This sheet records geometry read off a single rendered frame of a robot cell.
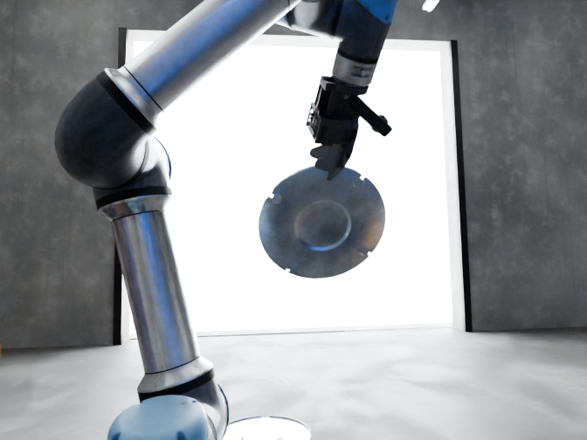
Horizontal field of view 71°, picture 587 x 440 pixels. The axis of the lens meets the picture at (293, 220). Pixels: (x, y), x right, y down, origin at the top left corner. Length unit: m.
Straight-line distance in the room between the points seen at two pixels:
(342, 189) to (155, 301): 0.46
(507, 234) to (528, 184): 0.64
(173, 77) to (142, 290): 0.31
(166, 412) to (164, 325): 0.13
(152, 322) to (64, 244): 4.16
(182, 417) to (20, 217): 4.51
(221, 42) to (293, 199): 0.42
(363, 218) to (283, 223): 0.18
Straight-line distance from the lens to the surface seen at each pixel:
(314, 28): 0.75
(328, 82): 0.76
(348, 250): 0.98
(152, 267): 0.66
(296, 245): 0.95
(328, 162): 0.84
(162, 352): 0.66
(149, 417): 0.58
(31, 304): 4.94
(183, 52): 0.57
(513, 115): 5.58
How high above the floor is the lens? 0.87
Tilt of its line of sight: 5 degrees up
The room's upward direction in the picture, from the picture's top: 1 degrees counter-clockwise
